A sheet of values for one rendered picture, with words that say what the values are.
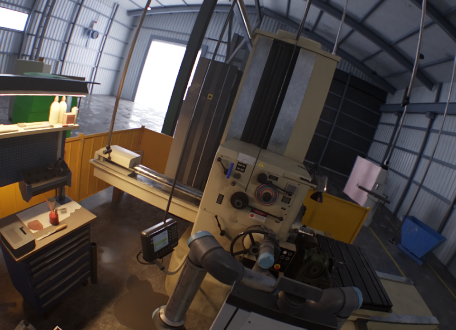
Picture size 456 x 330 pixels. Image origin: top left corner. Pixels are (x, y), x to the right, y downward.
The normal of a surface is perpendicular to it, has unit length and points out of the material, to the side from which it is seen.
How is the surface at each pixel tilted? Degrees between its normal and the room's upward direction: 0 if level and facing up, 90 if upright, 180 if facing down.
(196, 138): 90
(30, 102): 79
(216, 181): 90
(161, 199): 90
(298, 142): 90
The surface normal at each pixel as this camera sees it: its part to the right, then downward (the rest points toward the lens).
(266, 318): -0.27, 0.16
